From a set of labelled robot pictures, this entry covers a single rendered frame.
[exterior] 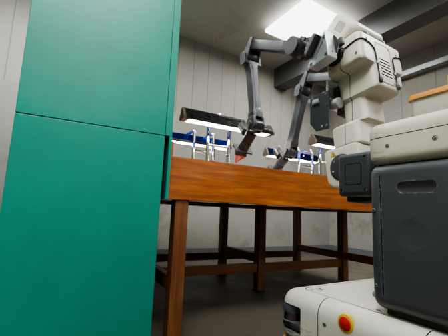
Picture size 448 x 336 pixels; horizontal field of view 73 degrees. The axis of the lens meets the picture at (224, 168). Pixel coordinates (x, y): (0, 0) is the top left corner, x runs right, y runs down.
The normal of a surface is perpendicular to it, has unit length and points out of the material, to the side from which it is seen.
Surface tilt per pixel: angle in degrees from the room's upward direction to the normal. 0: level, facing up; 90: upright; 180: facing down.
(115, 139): 90
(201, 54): 90
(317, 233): 90
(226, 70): 90
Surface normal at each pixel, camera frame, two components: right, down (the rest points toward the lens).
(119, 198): 0.47, -0.11
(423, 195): -0.85, -0.11
